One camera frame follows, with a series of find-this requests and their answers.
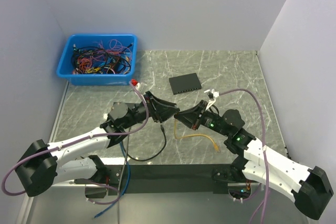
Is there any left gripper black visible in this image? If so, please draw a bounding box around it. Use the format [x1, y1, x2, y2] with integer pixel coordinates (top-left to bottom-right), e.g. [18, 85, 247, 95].
[122, 91, 180, 129]

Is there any blue plastic bin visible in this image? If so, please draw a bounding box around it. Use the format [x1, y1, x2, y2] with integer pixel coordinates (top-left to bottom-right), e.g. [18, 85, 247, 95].
[57, 34, 138, 86]

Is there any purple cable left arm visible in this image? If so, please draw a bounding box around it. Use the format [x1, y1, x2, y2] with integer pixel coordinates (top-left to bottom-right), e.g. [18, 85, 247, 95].
[1, 82, 150, 206]

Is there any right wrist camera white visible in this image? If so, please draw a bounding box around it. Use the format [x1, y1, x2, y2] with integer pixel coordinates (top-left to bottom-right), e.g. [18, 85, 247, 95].
[204, 89, 219, 110]

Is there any blue ethernet cable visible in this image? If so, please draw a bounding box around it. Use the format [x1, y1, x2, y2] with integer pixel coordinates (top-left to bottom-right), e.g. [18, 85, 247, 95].
[93, 141, 131, 219]

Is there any aluminium rail frame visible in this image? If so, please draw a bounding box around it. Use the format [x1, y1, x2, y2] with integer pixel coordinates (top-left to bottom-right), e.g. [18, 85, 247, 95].
[17, 50, 286, 223]

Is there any black network switch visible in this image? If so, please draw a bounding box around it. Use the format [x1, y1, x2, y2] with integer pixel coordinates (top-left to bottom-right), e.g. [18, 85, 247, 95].
[169, 73, 202, 95]

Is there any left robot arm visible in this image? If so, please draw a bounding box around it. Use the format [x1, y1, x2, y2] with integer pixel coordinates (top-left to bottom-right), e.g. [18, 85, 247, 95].
[15, 91, 179, 197]

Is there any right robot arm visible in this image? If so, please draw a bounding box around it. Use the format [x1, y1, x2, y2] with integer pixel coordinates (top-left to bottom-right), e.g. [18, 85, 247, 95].
[174, 100, 334, 220]

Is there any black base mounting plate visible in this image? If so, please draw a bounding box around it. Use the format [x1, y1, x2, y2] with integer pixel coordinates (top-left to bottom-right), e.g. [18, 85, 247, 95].
[88, 164, 248, 194]

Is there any tangled coloured cables bundle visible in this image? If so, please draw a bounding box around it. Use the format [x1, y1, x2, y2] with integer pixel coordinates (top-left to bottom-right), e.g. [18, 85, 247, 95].
[70, 38, 134, 76]

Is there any orange ethernet cable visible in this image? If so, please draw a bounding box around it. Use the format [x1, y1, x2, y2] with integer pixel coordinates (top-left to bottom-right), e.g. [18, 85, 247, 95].
[173, 120, 221, 154]

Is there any black ethernet cable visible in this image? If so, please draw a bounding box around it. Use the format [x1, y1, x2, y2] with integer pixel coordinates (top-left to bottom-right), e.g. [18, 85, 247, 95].
[127, 124, 167, 162]

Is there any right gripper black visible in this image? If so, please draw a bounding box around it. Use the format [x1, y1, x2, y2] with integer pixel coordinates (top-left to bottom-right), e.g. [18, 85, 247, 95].
[174, 99, 231, 136]

